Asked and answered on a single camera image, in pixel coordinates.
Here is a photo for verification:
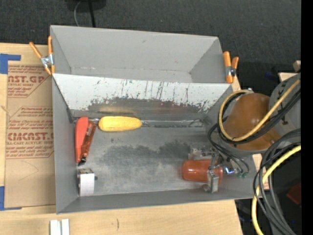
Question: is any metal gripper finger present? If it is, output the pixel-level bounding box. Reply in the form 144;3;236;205
189;146;216;160
203;165;220;194

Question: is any orange cylindrical bottle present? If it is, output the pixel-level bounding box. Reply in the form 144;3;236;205
181;159;224;186

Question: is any grey metal bin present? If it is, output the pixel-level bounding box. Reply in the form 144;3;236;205
49;25;255;214

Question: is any yellow toy corn cob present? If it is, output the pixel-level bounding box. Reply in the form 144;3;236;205
98;116;143;132

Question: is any red plastic stapler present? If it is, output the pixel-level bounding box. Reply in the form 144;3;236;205
74;117;97;166

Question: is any white rectangular block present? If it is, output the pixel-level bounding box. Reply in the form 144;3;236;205
77;167;96;197

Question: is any brown cardboard board, red print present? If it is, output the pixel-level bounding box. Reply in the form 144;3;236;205
0;42;57;210

